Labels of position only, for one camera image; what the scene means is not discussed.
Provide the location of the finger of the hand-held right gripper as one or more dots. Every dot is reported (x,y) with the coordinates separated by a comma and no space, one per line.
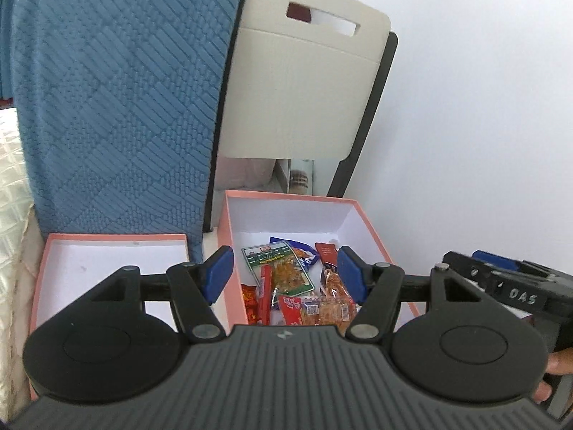
(497,260)
(470,271)

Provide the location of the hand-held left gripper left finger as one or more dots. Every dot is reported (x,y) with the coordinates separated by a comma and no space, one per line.
(217,273)

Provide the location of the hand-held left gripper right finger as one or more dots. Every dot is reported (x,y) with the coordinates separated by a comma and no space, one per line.
(351,273)

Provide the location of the dark red packet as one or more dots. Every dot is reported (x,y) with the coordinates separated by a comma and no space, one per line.
(326,255)

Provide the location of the slim red snack stick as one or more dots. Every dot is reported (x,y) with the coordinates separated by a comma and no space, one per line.
(265,291)

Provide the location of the blue white snack packet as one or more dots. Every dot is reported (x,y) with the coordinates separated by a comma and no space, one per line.
(304,251)

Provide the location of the green label snack packet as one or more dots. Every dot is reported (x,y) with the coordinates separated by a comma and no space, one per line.
(277,268)

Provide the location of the pink cardboard box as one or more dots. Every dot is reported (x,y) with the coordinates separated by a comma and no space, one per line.
(286,215)

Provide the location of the person's right hand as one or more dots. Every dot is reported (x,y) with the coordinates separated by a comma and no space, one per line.
(562,363)

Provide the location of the small red snack packet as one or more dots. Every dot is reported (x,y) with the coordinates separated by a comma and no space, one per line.
(249,304)

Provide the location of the pink bag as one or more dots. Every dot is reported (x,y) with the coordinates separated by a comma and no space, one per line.
(241,172)

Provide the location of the small patterned container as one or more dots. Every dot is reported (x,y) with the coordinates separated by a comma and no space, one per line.
(299,179)

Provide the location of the blue quilted chair cover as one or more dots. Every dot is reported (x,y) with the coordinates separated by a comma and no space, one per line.
(121,98)

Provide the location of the cream quilted bedspread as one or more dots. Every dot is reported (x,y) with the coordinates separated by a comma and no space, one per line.
(18,210)

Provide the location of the cream chair with black frame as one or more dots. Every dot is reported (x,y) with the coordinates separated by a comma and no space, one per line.
(295,94)

